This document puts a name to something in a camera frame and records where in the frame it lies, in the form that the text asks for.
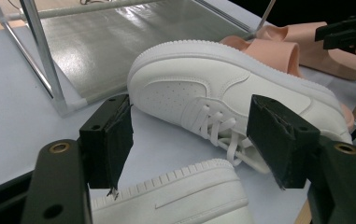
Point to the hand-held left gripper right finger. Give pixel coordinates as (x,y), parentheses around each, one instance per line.
(278,146)

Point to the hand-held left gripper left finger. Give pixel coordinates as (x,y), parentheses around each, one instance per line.
(104,149)

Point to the pink slipper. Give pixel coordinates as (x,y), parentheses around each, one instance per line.
(331,59)
(269,53)

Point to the white sneaker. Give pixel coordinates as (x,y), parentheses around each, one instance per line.
(178,81)
(191,199)

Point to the metal shoe rack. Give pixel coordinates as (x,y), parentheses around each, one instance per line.
(104,46)

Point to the light grey table mat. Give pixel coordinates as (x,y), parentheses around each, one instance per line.
(10,109)

